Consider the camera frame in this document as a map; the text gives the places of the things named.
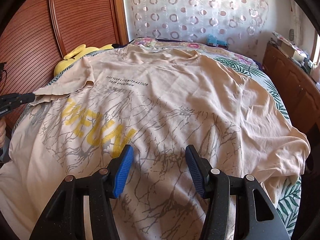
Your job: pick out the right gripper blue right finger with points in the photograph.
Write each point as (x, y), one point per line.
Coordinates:
(255, 216)

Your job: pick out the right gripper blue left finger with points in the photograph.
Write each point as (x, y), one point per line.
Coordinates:
(63, 216)

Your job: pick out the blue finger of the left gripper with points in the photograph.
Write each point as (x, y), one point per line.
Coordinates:
(17, 96)
(8, 105)

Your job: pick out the beige printed t-shirt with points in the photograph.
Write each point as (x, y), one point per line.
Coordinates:
(150, 129)

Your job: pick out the person's left hand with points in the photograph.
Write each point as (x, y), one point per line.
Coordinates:
(2, 131)

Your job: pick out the palm leaf bed sheet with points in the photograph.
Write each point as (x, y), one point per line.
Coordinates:
(272, 104)

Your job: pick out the yellow Pikachu plush toy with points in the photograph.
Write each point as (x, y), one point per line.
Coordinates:
(76, 54)

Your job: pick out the brown louvered wardrobe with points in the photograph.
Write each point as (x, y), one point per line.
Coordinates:
(37, 34)

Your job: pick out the wooden side cabinet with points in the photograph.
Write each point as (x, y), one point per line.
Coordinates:
(297, 90)

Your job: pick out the floral quilt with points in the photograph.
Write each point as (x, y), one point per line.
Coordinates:
(153, 44)

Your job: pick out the window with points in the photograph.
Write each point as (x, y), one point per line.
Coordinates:
(315, 49)

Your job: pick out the cardboard box on cabinet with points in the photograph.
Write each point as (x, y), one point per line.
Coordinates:
(288, 50)

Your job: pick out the blue toy on headboard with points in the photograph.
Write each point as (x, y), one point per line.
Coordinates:
(215, 42)

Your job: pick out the patterned window drape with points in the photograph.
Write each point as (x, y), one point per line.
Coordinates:
(296, 22)

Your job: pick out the circle pattern wall curtain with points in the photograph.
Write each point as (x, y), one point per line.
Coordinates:
(236, 22)

